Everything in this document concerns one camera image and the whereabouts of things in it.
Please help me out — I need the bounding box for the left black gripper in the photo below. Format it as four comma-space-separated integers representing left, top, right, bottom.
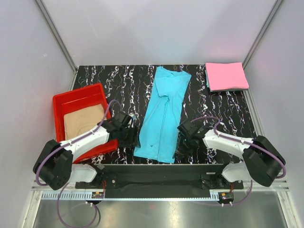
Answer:
118, 125, 141, 148

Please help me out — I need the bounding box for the turquoise t shirt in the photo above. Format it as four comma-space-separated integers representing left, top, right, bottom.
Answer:
133, 66, 191, 163

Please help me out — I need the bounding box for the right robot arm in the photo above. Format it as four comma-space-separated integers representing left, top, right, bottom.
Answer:
173, 120, 286, 189

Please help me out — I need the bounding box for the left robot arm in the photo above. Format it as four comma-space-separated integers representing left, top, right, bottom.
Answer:
33, 111, 140, 190

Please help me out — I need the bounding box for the beige folded t shirt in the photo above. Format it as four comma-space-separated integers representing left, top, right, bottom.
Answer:
64, 104, 105, 140

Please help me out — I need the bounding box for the red plastic bin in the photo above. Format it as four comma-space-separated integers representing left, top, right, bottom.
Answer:
53, 83, 118, 163

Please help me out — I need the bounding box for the teal folded t shirt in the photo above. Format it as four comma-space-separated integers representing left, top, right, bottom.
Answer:
205, 70, 210, 88

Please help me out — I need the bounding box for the pink folded t shirt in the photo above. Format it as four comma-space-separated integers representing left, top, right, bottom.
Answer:
206, 62, 249, 90

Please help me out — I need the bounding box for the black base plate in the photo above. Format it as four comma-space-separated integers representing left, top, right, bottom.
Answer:
75, 164, 244, 200

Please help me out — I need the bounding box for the aluminium rail frame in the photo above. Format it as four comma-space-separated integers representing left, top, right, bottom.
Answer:
30, 90, 290, 202

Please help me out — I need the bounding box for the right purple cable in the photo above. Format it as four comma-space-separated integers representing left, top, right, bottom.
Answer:
190, 115, 287, 207

